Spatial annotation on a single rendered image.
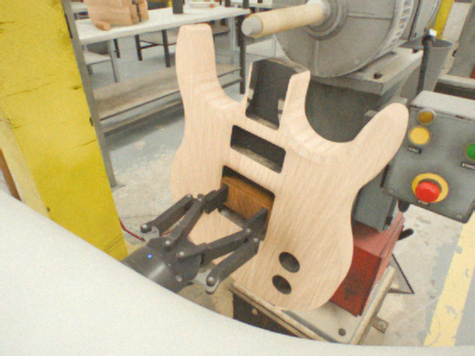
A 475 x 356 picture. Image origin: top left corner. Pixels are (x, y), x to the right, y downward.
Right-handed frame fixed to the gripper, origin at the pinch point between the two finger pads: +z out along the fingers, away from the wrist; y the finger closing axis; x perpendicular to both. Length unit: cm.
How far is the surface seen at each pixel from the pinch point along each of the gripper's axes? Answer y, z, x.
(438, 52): -19, 296, -33
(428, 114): 16.2, 28.8, 12.6
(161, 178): -129, 87, -116
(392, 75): 4.8, 45.1, 12.2
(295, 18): -6.6, 18.0, 24.0
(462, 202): 27.7, 29.4, -0.5
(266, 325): -2, 33, -89
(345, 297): 18, 45, -61
